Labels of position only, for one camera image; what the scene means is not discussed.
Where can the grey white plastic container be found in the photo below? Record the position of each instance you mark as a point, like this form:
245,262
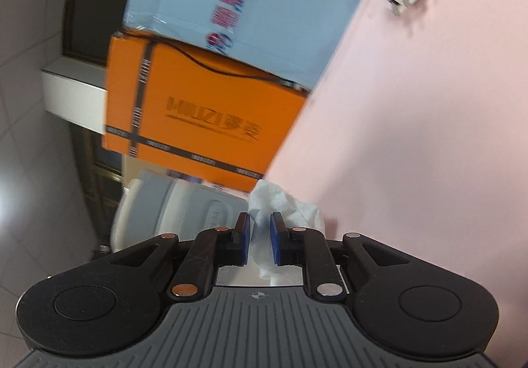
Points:
173,207

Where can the orange cardboard box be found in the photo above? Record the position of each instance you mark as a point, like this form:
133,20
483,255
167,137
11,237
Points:
198,112

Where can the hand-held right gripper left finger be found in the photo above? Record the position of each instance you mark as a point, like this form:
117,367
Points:
246,237

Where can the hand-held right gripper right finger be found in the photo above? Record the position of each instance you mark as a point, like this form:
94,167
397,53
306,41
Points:
274,238

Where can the white paper tissue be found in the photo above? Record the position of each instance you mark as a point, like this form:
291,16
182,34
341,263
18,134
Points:
284,203

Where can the light blue cardboard box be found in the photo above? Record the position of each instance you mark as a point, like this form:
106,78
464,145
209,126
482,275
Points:
247,1

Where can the white window sill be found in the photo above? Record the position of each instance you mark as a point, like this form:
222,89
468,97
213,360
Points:
74,93

